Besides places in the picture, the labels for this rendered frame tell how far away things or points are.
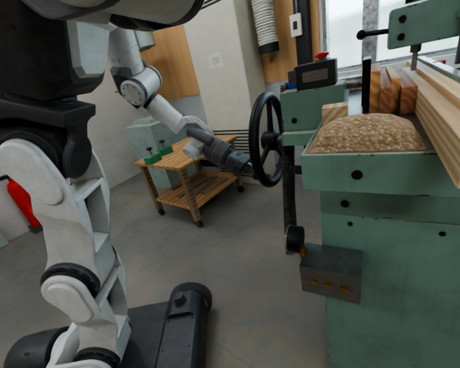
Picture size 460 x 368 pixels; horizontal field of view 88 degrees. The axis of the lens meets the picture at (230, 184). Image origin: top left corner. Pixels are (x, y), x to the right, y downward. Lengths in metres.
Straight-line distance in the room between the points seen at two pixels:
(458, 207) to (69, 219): 0.75
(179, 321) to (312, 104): 0.92
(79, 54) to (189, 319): 0.94
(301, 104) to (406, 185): 0.30
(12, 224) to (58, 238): 2.47
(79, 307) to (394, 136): 0.76
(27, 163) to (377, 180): 0.60
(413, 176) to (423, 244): 0.25
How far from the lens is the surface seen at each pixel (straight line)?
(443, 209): 0.56
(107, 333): 0.93
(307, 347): 1.18
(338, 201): 0.55
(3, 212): 3.14
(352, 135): 0.37
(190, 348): 1.03
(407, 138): 0.37
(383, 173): 0.37
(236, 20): 2.03
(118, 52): 0.81
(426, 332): 0.79
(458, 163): 0.28
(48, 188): 0.60
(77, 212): 0.61
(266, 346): 1.19
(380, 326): 0.80
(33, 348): 1.16
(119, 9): 0.22
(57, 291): 0.76
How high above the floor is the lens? 1.03
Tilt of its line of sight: 25 degrees down
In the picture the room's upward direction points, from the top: 13 degrees counter-clockwise
